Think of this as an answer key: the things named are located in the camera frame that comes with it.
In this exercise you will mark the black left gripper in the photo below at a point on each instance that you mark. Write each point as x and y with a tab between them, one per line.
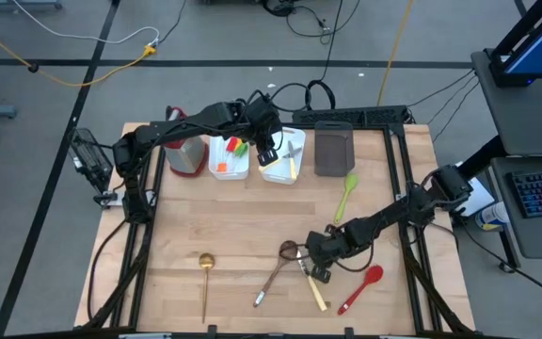
264	122

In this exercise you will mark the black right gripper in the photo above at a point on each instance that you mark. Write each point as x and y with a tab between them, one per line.
325	247

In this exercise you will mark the dark wooden spoon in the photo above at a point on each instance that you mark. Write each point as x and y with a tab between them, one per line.
271	282

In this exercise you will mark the red silicone spoon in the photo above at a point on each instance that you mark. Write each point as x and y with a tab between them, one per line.
373	274

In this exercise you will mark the grey translucent plastic bin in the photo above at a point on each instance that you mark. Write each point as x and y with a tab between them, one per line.
334	150

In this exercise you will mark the lime green silicone spoon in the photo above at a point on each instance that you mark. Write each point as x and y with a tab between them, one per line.
350	181

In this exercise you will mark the gold metal spoon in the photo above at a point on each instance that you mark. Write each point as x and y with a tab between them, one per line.
206	261

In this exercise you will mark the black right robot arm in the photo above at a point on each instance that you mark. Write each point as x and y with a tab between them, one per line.
393	216

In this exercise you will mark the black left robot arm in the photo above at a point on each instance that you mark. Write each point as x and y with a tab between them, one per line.
181	124

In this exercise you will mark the white plastic bin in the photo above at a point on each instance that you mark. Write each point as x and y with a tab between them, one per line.
214	146
271	178

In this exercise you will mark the black power strip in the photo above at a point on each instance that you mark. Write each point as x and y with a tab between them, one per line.
360	115

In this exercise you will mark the white paper sheet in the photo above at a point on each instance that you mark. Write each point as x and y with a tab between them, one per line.
480	202

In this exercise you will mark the white yellow labelled bottle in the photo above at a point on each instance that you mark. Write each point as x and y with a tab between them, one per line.
492	216

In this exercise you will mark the grey desk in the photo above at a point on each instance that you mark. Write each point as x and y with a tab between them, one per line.
525	117

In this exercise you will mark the black aluminium table frame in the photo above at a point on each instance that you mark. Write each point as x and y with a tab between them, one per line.
397	129

